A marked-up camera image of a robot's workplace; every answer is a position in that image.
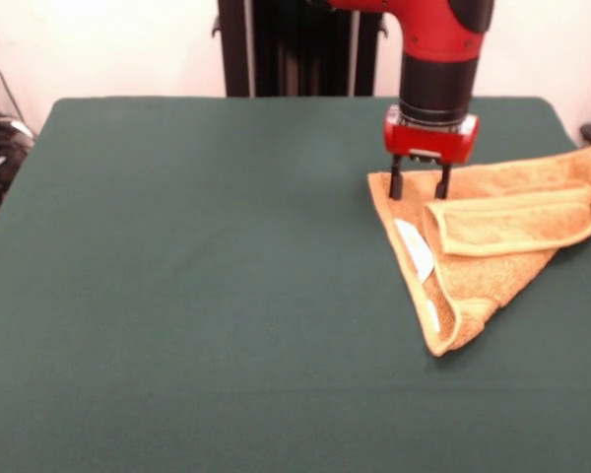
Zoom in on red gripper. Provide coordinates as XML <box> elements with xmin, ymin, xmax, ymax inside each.
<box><xmin>382</xmin><ymin>104</ymin><xmax>481</xmax><ymax>201</ymax></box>

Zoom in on orange terry towel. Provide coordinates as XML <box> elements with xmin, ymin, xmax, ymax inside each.
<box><xmin>366</xmin><ymin>138</ymin><xmax>591</xmax><ymax>359</ymax></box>

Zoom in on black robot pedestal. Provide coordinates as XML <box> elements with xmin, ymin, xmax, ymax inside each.
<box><xmin>210</xmin><ymin>0</ymin><xmax>405</xmax><ymax>99</ymax></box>

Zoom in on dark green table cloth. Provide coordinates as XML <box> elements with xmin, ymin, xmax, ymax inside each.
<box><xmin>0</xmin><ymin>97</ymin><xmax>591</xmax><ymax>473</ymax></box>

